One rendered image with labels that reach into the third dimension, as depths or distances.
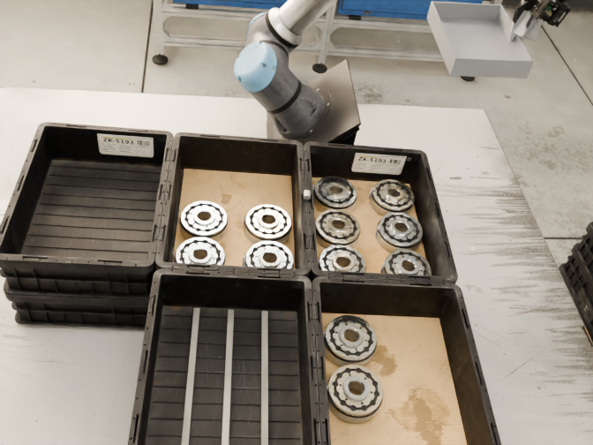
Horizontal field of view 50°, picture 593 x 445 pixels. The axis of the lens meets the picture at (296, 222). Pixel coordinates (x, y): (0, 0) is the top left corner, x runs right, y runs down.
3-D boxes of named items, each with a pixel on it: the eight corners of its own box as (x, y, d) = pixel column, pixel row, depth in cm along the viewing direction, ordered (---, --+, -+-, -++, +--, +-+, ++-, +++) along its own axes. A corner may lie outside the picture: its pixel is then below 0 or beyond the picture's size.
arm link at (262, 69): (261, 118, 164) (227, 84, 155) (263, 85, 172) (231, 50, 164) (298, 97, 158) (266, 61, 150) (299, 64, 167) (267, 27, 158)
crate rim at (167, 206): (175, 139, 147) (174, 131, 146) (301, 148, 151) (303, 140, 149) (154, 275, 120) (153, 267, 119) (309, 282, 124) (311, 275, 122)
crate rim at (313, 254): (302, 148, 151) (303, 140, 149) (423, 157, 154) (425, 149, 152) (310, 282, 124) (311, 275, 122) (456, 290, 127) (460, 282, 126)
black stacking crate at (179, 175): (176, 169, 154) (175, 133, 146) (296, 177, 158) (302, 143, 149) (157, 303, 128) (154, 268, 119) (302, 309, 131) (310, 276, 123)
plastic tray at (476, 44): (426, 18, 174) (431, 1, 170) (495, 21, 176) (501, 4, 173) (449, 75, 156) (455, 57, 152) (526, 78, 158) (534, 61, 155)
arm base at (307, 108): (277, 115, 179) (255, 92, 173) (320, 85, 174) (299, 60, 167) (283, 148, 168) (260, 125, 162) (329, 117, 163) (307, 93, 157)
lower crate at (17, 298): (55, 192, 159) (48, 157, 150) (176, 200, 162) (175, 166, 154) (12, 328, 132) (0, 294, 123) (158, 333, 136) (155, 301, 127)
